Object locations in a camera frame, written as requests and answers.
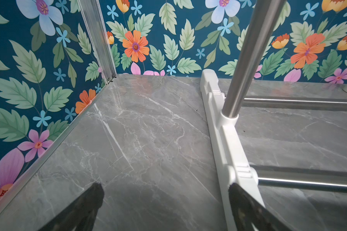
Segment white steel clothes rack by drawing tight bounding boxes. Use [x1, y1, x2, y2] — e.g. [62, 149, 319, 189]
[200, 1, 347, 231]

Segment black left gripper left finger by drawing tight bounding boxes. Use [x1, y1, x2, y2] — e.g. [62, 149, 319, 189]
[40, 182, 105, 231]

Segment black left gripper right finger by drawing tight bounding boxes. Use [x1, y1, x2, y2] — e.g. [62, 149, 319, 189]
[228, 183, 290, 231]

